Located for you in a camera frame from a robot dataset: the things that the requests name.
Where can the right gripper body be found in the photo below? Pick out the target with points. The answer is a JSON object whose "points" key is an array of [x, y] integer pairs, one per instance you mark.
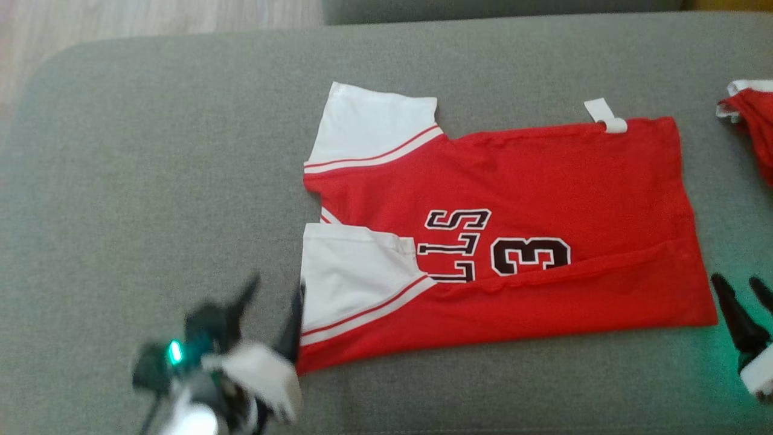
{"points": [[760, 374]]}

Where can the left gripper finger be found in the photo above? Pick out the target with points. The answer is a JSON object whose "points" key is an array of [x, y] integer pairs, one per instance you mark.
{"points": [[293, 332], [238, 311]]}

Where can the grey sofa cushion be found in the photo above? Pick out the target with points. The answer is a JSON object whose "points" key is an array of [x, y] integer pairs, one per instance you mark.
{"points": [[151, 181]]}

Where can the red white shorts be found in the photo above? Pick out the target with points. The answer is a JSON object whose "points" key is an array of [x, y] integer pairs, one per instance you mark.
{"points": [[758, 127]]}

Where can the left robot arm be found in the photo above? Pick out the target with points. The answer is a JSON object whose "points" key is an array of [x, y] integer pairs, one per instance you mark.
{"points": [[193, 417]]}

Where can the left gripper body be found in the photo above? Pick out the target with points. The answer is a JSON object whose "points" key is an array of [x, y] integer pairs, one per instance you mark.
{"points": [[259, 374]]}

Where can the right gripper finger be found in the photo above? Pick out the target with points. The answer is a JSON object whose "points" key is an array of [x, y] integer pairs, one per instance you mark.
{"points": [[743, 329], [764, 293]]}

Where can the grey back cushion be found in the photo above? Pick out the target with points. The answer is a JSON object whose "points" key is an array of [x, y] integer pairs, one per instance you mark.
{"points": [[483, 7]]}

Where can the red white basketball jersey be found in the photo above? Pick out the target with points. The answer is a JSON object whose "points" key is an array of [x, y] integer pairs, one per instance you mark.
{"points": [[543, 181]]}

